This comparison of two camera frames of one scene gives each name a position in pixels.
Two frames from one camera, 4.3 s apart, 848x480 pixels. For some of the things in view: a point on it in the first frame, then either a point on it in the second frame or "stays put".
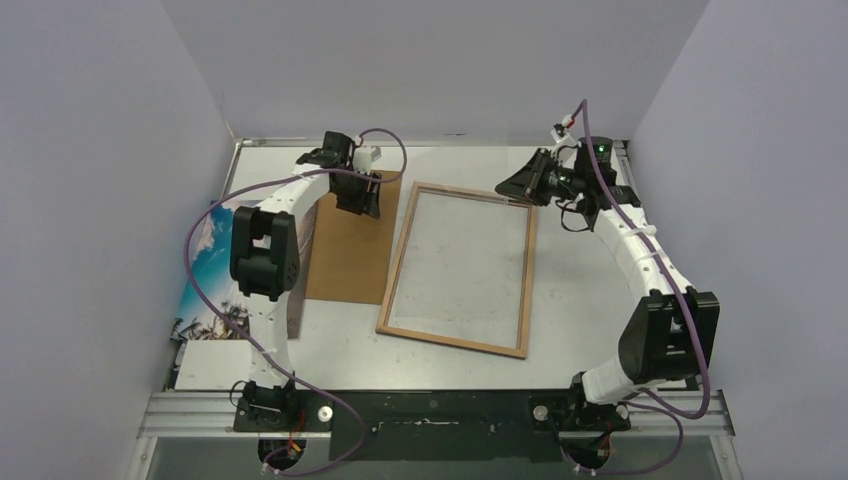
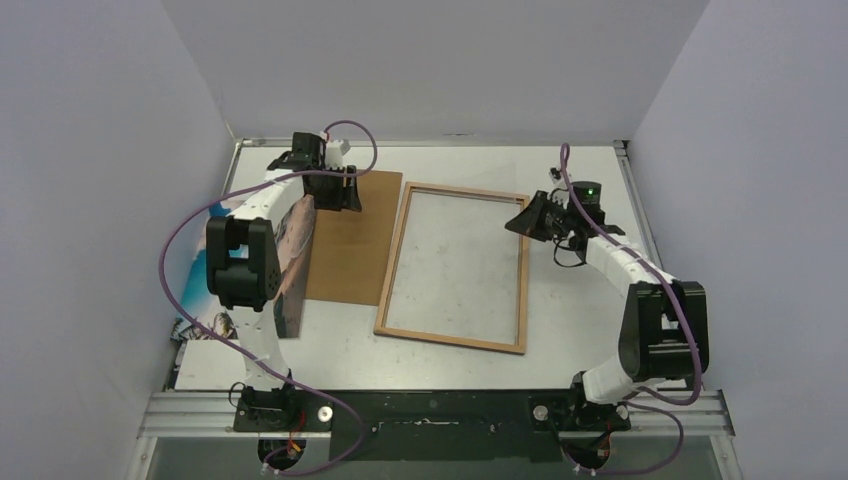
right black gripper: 539,182 → 547,216
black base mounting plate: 429,425 stays put
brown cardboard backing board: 350,254 stays put
